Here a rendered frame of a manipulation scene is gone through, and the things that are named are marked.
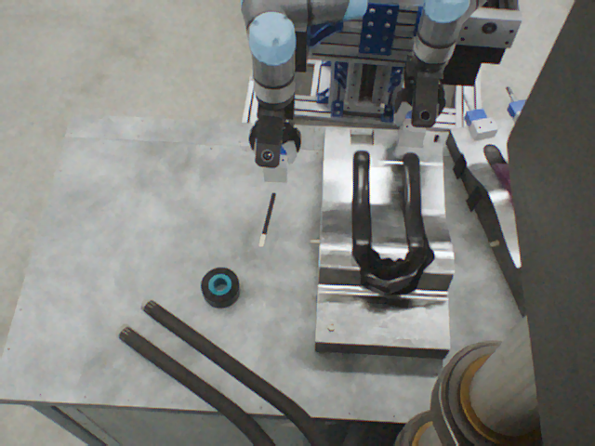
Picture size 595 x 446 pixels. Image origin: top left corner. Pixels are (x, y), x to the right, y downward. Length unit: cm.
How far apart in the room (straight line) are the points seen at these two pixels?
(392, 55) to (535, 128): 159
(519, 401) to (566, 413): 22
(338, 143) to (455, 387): 97
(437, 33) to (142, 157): 74
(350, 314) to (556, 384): 105
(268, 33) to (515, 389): 76
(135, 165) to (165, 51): 140
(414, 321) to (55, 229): 80
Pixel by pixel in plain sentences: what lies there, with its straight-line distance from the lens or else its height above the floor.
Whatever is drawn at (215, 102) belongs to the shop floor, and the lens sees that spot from 271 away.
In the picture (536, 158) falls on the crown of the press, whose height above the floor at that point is 184.
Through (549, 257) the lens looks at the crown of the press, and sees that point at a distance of 27.
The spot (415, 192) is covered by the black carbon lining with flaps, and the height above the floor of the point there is 88.
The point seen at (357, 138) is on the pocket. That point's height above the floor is 86.
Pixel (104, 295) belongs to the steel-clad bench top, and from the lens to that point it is 143.
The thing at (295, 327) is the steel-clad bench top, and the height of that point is 80.
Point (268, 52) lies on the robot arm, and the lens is 109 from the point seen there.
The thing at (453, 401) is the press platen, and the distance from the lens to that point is 56.
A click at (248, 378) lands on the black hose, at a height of 90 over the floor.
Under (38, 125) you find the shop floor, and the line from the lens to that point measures 280.
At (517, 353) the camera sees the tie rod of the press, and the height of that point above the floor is 167.
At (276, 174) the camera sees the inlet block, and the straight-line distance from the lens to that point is 136.
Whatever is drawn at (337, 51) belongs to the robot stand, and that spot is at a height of 72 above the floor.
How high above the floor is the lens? 207
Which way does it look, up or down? 61 degrees down
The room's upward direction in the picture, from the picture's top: straight up
